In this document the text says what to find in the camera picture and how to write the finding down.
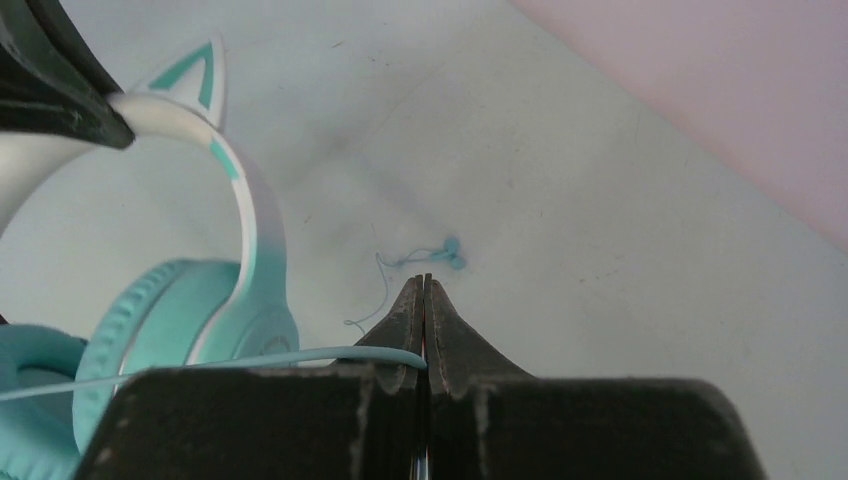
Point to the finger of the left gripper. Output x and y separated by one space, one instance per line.
51 82

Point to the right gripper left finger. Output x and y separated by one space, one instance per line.
353 419

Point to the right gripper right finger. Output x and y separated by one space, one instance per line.
490 419

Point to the teal cat ear headphones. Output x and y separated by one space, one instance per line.
55 387

